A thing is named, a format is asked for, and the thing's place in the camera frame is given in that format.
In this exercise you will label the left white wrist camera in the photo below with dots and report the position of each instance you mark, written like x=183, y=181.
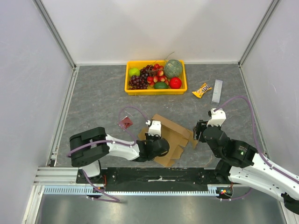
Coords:
x=154, y=127

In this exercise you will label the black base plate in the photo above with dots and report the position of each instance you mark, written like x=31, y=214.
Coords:
x=111, y=175

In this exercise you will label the slotted cable duct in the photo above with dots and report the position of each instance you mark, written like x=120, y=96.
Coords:
x=90, y=191

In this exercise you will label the red strawberry bunch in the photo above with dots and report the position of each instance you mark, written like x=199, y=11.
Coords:
x=156, y=74

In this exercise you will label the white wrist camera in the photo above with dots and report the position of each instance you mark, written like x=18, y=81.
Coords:
x=217, y=117
x=154, y=127

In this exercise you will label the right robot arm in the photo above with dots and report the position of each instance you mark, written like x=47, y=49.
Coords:
x=241, y=163

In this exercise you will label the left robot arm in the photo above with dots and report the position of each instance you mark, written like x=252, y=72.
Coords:
x=88, y=147

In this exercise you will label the green apple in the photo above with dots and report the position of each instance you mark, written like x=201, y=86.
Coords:
x=134, y=72

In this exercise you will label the small red packet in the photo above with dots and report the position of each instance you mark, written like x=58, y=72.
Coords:
x=125, y=123

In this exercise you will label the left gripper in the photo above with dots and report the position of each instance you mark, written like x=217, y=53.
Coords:
x=156, y=136

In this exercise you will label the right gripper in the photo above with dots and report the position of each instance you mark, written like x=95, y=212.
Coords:
x=199, y=129

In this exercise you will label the brown cardboard box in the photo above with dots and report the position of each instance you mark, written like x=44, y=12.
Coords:
x=177, y=136

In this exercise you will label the red tomato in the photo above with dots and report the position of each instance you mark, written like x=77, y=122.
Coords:
x=175, y=83

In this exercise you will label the yellow candy packet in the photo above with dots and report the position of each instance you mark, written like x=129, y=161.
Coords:
x=202, y=90

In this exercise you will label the purple grape bunch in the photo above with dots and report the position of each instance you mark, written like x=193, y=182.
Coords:
x=139, y=82

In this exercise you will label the green netted melon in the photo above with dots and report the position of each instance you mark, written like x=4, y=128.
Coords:
x=173, y=68

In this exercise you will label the green avocado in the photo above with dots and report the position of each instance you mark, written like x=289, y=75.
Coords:
x=161, y=85

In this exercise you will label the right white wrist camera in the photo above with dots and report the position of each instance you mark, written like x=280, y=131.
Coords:
x=217, y=117

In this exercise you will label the yellow plastic tray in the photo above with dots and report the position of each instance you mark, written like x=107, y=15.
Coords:
x=151, y=90

